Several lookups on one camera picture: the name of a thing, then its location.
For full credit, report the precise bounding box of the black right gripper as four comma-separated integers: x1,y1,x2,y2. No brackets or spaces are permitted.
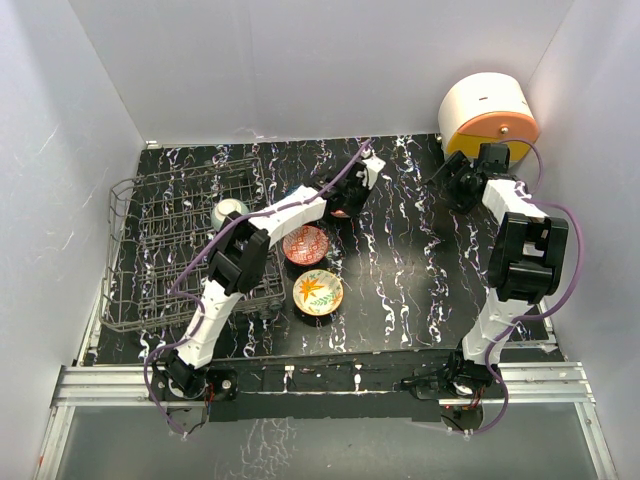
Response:
425,151,481,215

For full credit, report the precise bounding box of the orange leaf patterned bowl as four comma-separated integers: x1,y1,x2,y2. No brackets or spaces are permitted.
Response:
330,209,351,219

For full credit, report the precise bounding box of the pale green ceramic bowl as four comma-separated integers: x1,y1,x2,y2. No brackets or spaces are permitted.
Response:
211,198,249,232

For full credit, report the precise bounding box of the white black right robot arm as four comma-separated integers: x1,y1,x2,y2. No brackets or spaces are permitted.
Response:
398,142,569,400

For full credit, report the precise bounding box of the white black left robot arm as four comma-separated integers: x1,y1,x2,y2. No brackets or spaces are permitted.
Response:
148,154,386,399

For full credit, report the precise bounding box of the blue patterned bowl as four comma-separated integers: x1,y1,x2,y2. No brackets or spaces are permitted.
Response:
287,185,315,201

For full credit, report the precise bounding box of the red geometric patterned bowl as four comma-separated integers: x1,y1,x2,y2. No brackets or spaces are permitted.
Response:
282,225,329,266

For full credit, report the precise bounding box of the white round drawer cabinet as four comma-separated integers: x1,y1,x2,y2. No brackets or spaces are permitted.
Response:
438,72,539,163

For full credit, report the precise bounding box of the yellow star patterned bowl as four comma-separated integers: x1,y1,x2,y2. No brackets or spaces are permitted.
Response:
293,269,344,316

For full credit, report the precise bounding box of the grey wire dish rack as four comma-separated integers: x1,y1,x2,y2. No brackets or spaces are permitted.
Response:
100,150,269,332

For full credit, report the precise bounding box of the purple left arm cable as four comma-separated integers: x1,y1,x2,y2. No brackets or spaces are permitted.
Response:
143,139,374,439

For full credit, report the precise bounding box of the aluminium frame rail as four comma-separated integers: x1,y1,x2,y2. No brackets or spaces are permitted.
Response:
35,352,617,479

